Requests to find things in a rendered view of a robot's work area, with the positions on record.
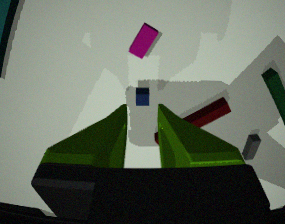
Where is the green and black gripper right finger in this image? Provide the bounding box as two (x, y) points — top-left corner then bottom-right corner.
(157, 104), (246, 168)

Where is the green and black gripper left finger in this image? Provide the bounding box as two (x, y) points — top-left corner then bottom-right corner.
(39, 104), (128, 168)

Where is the magenta rectangular block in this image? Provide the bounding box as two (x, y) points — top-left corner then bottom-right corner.
(129, 22), (158, 59)

